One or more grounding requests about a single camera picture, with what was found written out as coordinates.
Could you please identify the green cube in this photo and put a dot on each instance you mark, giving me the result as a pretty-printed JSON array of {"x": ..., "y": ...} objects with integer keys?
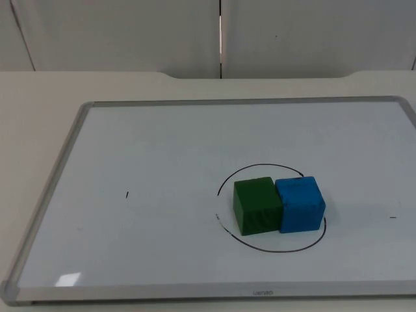
[{"x": 256, "y": 204}]

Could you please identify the grey-framed whiteboard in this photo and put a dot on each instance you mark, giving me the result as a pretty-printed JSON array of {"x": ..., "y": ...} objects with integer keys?
[{"x": 146, "y": 208}]

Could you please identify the blue cube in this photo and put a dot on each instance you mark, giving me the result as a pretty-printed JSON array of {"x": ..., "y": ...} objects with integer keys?
[{"x": 300, "y": 204}]

